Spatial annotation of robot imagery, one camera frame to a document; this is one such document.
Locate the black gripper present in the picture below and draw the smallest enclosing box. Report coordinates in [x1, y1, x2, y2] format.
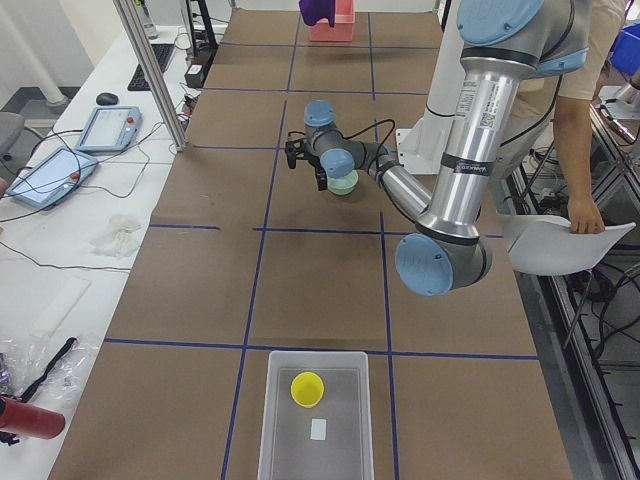
[285, 138, 328, 191]

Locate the mint green bowl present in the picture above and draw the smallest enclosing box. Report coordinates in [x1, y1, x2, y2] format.
[327, 170, 359, 196]

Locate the purple cloth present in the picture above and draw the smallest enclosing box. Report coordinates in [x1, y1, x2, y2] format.
[298, 0, 336, 27]

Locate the yellow plastic cup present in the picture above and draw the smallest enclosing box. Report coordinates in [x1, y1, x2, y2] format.
[290, 371, 324, 408]

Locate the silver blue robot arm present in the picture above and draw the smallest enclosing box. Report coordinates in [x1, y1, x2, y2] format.
[285, 1, 592, 296]

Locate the person's forearm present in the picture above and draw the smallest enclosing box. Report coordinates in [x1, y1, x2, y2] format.
[553, 96, 592, 204]

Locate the small black box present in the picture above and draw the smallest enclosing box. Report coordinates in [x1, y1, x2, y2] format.
[184, 64, 205, 89]

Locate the white label in box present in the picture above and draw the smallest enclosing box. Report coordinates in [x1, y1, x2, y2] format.
[310, 418, 327, 441]

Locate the translucent white storage box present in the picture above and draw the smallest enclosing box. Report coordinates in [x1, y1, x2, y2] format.
[257, 351, 374, 479]

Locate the person's hand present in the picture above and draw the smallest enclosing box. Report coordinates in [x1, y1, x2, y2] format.
[568, 198, 605, 234]

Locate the pink bin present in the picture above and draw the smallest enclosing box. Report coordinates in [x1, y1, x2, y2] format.
[308, 0, 357, 43]

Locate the black keyboard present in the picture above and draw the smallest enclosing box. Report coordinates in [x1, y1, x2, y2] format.
[126, 43, 177, 93]

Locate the crumpled white tissue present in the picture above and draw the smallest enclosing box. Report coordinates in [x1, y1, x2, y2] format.
[90, 214, 141, 259]

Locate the teach pendant with red button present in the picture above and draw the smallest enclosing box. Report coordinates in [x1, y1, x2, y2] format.
[75, 106, 141, 155]

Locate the black computer mouse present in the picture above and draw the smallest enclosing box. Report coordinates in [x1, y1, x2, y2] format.
[95, 92, 119, 106]

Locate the white paper sheet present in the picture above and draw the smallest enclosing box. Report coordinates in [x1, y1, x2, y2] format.
[499, 214, 636, 276]

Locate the white flat strip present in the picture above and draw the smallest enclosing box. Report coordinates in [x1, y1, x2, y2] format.
[30, 277, 91, 338]

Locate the clear plastic bag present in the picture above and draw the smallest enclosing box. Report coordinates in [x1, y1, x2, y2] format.
[1, 336, 99, 406]

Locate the blue bin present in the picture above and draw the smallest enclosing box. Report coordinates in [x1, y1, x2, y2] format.
[611, 23, 639, 75]

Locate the red cylinder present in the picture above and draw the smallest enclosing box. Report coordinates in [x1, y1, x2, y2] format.
[1, 397, 66, 439]

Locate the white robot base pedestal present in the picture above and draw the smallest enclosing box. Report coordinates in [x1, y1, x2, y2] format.
[396, 73, 464, 175]

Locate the aluminium frame post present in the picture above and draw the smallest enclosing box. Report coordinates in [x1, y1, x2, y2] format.
[113, 0, 187, 152]

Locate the black strap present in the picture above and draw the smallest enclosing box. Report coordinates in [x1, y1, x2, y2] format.
[19, 336, 79, 403]

